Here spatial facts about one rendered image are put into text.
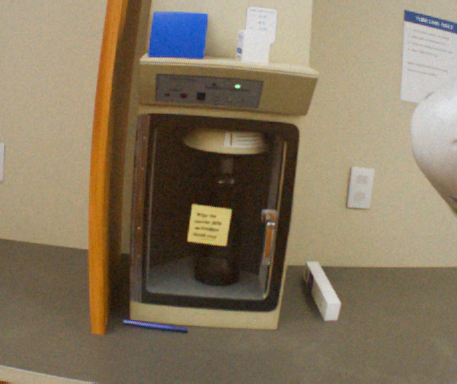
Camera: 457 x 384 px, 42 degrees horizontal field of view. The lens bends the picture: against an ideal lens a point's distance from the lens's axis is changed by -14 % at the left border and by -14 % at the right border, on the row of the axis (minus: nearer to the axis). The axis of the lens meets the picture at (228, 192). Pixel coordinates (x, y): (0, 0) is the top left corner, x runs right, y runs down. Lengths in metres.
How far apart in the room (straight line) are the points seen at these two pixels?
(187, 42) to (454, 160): 0.64
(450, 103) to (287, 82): 0.58
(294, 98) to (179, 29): 0.26
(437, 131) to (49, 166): 1.31
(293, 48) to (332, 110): 0.50
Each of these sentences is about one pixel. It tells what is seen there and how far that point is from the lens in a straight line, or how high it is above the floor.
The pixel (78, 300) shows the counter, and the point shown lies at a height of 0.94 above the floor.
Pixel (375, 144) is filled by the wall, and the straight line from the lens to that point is 1.83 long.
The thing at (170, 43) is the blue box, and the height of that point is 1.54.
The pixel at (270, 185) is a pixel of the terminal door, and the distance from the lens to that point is 1.33.
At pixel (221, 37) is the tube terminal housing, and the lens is 1.29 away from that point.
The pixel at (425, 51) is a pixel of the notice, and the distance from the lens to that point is 1.84.
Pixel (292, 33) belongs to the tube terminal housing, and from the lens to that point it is 1.30.
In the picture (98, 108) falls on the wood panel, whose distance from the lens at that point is 1.22.
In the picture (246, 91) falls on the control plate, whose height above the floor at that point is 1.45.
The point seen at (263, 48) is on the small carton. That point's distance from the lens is 1.21.
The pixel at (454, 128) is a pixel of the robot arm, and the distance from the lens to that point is 0.67.
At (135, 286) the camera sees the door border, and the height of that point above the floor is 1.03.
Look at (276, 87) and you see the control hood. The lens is 1.22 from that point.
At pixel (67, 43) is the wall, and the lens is 1.75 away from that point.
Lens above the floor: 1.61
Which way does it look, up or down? 16 degrees down
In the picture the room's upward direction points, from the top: 5 degrees clockwise
